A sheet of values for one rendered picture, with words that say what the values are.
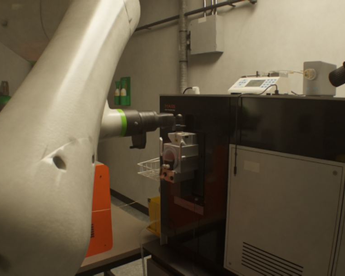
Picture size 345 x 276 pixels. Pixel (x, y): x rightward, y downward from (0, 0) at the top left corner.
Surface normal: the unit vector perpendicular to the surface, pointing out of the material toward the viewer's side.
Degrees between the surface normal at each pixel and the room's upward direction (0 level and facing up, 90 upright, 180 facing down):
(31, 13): 102
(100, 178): 90
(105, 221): 90
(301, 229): 90
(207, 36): 90
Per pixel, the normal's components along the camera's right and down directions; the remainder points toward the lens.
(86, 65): 0.65, -0.52
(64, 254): 0.86, 0.14
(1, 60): 0.62, 0.11
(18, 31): 0.06, 0.73
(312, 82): -0.78, 0.09
